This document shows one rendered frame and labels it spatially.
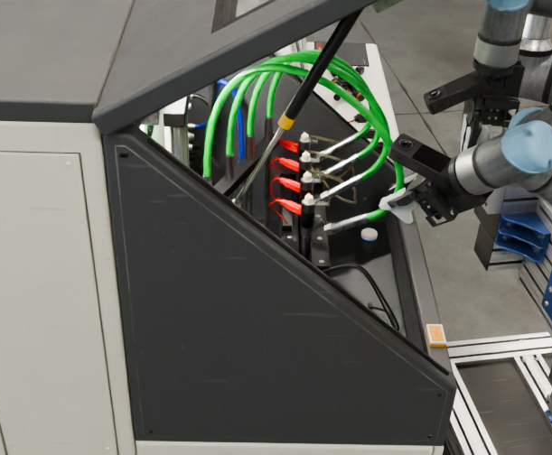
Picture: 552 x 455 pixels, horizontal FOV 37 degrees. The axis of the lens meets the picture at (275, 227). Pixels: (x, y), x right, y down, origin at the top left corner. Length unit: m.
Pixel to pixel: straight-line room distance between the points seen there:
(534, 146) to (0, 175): 0.76
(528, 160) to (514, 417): 1.39
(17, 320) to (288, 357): 0.45
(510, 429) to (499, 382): 0.18
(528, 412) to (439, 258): 0.99
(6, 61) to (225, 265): 0.44
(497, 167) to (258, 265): 0.39
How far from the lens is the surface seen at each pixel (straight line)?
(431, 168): 1.33
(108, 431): 1.58
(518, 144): 1.21
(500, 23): 1.45
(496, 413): 2.50
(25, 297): 1.37
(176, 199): 1.20
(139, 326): 1.37
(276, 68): 1.41
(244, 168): 1.72
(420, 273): 1.72
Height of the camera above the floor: 2.03
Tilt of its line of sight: 37 degrees down
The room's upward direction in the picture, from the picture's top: 2 degrees clockwise
